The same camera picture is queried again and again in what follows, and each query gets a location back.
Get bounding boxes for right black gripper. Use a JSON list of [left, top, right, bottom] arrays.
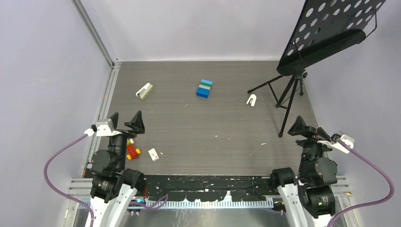
[[288, 114, 339, 178]]

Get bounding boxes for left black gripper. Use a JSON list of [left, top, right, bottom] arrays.
[[109, 110, 144, 169]]

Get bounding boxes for olive green white stapler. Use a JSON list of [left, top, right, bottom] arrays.
[[135, 83, 154, 100]]

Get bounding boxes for white staples box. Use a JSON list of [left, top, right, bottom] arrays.
[[148, 148, 159, 161]]

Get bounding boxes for small white stapler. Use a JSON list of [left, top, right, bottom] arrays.
[[246, 94, 257, 107]]

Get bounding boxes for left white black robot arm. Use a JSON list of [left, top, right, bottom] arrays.
[[85, 111, 145, 227]]

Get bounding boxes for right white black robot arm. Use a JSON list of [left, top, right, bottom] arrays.
[[268, 116, 338, 227]]

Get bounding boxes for red yellow toy brick car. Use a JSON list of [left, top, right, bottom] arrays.
[[126, 139, 141, 160]]

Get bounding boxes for blue green toy brick stack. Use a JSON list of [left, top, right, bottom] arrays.
[[196, 79, 213, 98]]

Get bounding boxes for black music stand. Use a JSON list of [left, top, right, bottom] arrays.
[[247, 0, 386, 137]]

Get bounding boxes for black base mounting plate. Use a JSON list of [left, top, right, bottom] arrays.
[[124, 175, 279, 202]]

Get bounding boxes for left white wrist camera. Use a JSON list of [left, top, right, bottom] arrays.
[[84, 119, 115, 137]]

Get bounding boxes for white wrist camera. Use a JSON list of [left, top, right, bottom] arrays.
[[317, 134, 355, 154], [84, 119, 115, 137]]

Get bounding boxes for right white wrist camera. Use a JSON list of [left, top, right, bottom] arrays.
[[317, 134, 355, 154]]

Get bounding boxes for aluminium frame rail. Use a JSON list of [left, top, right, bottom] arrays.
[[64, 0, 121, 227]]

